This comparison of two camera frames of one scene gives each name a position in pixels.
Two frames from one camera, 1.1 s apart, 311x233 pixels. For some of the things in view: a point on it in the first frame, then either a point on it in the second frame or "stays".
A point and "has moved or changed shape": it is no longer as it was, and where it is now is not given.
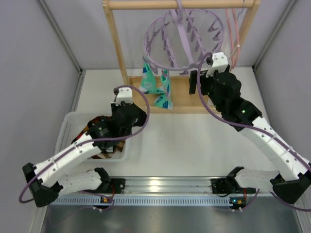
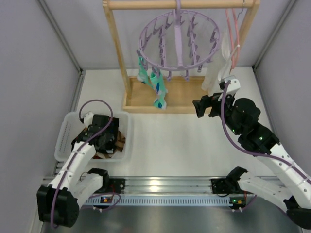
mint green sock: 148,84 → 142,75
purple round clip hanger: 181,40 has moved or changed shape
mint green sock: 165,101 → 157,83
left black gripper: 115,107 → 110,140
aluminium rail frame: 158,191 stays
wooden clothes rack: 183,102 stays
